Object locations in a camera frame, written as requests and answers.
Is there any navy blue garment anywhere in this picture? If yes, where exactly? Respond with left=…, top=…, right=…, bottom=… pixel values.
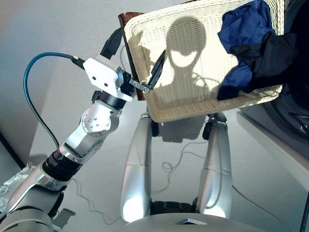
left=216, top=0, right=276, bottom=102

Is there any black garment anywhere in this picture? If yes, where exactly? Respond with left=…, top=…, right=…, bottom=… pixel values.
left=230, top=32, right=299, bottom=94

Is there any pale woven laundry basket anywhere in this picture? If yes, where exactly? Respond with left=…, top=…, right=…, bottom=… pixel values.
left=124, top=0, right=286, bottom=123

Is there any grey washing machine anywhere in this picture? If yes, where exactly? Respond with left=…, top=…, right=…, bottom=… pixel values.
left=236, top=0, right=309, bottom=232

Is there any brown wooden stool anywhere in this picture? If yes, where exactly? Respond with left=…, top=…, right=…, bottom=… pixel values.
left=117, top=11, right=147, bottom=102

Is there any black caster wheel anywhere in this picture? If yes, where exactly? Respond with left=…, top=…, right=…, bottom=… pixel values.
left=151, top=120, right=160, bottom=138
left=202, top=118, right=217, bottom=141

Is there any silver robot leg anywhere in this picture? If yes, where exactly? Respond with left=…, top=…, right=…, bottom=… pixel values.
left=195, top=113, right=233, bottom=218
left=119, top=113, right=153, bottom=223

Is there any silver robot torso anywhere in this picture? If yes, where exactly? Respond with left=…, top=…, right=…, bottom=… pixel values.
left=124, top=200, right=284, bottom=232

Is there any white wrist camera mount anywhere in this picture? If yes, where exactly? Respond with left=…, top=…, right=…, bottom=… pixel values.
left=82, top=54, right=136, bottom=102

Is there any thin looped floor cable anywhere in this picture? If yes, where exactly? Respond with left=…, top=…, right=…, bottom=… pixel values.
left=161, top=141, right=209, bottom=194

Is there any thin floor wire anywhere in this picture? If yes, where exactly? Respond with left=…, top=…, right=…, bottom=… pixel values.
left=71, top=178, right=122, bottom=225

